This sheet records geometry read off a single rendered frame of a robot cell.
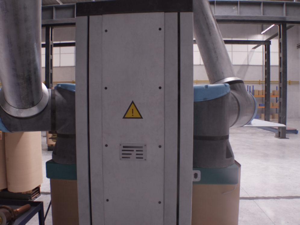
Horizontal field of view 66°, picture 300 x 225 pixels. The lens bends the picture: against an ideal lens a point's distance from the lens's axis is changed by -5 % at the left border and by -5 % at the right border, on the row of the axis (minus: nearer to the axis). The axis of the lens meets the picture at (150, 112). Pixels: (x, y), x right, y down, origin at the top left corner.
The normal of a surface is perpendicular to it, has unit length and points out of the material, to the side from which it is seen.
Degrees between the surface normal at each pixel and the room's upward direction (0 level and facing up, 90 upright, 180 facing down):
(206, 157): 70
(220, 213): 90
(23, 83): 149
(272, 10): 90
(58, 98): 58
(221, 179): 90
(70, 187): 90
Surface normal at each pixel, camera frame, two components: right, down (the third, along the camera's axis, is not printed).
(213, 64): -0.56, -0.05
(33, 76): 0.81, 0.59
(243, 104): 0.65, -0.24
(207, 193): -0.06, 0.04
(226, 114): 0.66, 0.04
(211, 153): -0.04, -0.30
